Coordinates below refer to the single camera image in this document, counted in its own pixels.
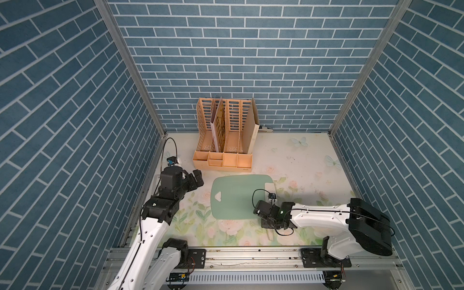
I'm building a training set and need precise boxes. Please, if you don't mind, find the green cutting board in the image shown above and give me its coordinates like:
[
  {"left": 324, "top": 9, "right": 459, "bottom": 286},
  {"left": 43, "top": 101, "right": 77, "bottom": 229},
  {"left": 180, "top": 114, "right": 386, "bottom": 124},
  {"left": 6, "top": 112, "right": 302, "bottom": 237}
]
[{"left": 210, "top": 175, "right": 276, "bottom": 220}]

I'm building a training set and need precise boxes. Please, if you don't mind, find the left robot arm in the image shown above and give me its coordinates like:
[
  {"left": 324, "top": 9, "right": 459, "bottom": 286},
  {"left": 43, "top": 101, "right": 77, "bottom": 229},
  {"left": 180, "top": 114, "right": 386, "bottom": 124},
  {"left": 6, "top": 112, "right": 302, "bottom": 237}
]
[{"left": 109, "top": 166, "right": 204, "bottom": 290}]

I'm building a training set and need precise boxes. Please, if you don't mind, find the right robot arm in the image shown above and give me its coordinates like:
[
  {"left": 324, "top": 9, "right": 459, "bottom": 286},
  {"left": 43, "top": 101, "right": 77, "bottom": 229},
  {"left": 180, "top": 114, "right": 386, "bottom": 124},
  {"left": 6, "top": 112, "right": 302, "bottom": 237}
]
[{"left": 252, "top": 198, "right": 394, "bottom": 260}]

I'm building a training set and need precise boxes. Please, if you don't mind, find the peach desk file organizer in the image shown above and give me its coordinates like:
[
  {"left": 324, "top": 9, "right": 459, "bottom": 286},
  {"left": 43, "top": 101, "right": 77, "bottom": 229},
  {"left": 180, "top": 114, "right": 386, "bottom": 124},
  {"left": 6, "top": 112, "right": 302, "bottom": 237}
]
[{"left": 193, "top": 98, "right": 260, "bottom": 172}]

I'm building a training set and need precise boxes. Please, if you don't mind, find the brown folder in organizer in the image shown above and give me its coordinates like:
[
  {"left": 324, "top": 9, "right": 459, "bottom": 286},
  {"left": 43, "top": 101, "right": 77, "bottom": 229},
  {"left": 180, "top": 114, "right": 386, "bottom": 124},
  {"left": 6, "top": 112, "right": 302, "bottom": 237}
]
[{"left": 210, "top": 98, "right": 224, "bottom": 152}]

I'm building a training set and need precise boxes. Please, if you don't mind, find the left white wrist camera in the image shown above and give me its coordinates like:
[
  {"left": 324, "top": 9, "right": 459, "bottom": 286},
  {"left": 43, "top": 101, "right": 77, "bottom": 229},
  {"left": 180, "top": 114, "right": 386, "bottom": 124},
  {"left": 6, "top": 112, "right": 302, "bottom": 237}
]
[{"left": 166, "top": 156, "right": 181, "bottom": 167}]

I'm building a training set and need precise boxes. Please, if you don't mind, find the right camera cable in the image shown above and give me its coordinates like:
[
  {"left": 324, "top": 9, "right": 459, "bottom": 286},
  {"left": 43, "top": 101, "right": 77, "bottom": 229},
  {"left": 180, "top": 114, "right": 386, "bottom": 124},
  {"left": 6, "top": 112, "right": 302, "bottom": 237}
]
[{"left": 251, "top": 188, "right": 295, "bottom": 237}]

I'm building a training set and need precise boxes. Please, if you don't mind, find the camera cable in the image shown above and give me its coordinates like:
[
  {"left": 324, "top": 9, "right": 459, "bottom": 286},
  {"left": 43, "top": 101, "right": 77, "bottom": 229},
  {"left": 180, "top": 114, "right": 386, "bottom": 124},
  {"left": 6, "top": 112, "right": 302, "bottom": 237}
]
[
  {"left": 251, "top": 188, "right": 295, "bottom": 237},
  {"left": 160, "top": 137, "right": 179, "bottom": 171}
]

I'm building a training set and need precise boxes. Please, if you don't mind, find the left camera cable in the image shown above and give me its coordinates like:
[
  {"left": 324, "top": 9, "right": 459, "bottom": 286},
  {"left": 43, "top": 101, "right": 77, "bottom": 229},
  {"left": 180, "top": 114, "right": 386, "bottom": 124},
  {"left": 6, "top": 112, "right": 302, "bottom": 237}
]
[{"left": 160, "top": 137, "right": 179, "bottom": 171}]

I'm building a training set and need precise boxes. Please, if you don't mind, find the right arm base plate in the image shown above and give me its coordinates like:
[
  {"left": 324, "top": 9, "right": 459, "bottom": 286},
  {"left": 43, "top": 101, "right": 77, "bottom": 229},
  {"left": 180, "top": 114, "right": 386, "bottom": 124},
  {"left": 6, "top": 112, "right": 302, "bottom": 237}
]
[{"left": 301, "top": 248, "right": 352, "bottom": 268}]

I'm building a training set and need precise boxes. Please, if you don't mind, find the aluminium mounting rail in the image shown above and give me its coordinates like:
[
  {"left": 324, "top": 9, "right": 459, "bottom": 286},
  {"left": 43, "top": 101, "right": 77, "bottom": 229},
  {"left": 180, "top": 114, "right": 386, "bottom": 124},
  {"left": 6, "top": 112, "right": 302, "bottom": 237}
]
[{"left": 95, "top": 246, "right": 413, "bottom": 290}]

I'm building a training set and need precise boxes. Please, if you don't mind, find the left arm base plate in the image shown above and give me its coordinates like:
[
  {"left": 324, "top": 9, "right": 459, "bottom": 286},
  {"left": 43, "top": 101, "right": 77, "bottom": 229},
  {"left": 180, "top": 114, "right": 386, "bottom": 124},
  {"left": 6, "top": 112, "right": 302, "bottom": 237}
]
[{"left": 159, "top": 248, "right": 207, "bottom": 270}]

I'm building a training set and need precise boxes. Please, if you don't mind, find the small device at back wall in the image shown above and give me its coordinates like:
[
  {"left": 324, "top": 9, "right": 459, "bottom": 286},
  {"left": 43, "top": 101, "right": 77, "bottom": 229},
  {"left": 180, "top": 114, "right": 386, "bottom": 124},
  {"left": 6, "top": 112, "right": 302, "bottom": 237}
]
[{"left": 259, "top": 126, "right": 274, "bottom": 132}]

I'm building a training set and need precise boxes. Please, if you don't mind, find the white perforated cable tray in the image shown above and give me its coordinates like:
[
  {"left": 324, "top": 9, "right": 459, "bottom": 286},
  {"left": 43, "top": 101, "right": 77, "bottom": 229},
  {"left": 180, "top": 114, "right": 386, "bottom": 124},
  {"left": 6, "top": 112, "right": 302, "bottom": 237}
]
[{"left": 165, "top": 271, "right": 325, "bottom": 285}]

